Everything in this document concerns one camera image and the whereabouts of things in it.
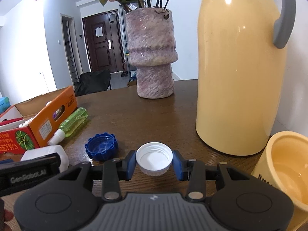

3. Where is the black folding chair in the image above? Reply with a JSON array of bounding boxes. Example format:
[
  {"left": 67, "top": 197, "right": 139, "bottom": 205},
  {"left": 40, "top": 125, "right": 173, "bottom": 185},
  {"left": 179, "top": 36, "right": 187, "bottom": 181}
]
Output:
[{"left": 75, "top": 70, "right": 111, "bottom": 96}]

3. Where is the green liquid bottle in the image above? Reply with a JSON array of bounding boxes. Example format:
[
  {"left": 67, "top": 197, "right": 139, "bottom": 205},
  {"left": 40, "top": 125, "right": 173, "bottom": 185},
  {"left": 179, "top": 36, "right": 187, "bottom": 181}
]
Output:
[{"left": 48, "top": 107, "right": 88, "bottom": 146}]

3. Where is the blue bottle cap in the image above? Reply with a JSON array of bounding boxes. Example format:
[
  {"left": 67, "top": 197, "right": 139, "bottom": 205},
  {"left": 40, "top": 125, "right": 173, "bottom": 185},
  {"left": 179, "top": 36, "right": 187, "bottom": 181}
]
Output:
[{"left": 85, "top": 132, "right": 119, "bottom": 162}]

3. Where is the orange cardboard box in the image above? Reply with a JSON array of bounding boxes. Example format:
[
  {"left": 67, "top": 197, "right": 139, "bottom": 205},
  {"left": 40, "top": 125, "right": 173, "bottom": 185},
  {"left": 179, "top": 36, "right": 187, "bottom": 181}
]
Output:
[{"left": 1, "top": 86, "right": 77, "bottom": 154}]

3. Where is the white ribbed cap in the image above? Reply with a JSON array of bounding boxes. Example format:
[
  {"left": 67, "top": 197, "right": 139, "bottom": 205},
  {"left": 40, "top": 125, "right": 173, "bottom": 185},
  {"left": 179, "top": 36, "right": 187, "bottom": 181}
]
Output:
[{"left": 136, "top": 142, "right": 173, "bottom": 176}]

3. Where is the blue tissue pack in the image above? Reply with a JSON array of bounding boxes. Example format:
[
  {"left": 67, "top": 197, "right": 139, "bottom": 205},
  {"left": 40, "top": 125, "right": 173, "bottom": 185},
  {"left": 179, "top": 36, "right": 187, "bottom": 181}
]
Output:
[{"left": 0, "top": 96, "right": 11, "bottom": 114}]

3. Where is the white square container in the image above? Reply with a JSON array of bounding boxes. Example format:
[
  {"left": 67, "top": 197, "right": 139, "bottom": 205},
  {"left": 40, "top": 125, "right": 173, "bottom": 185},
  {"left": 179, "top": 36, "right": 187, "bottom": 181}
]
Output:
[{"left": 20, "top": 144, "right": 69, "bottom": 173}]

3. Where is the yellow thermos jug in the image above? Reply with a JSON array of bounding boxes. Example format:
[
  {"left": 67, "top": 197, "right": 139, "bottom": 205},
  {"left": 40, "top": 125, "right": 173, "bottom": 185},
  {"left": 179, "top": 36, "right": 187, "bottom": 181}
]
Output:
[{"left": 196, "top": 0, "right": 296, "bottom": 156}]

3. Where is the yellow mug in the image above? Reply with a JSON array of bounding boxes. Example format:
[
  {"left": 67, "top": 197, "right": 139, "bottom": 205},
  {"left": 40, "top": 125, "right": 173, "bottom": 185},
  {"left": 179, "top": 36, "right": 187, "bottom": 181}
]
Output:
[{"left": 252, "top": 131, "right": 307, "bottom": 230}]

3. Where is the dark brown door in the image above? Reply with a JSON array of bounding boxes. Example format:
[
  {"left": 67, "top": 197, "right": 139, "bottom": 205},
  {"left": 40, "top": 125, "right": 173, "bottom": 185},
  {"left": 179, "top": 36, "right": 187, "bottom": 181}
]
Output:
[{"left": 82, "top": 10, "right": 126, "bottom": 73}]

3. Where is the pink textured vase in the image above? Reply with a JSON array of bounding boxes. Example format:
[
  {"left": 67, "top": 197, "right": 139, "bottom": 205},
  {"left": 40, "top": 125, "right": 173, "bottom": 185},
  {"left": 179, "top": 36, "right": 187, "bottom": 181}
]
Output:
[{"left": 125, "top": 8, "right": 178, "bottom": 99}]

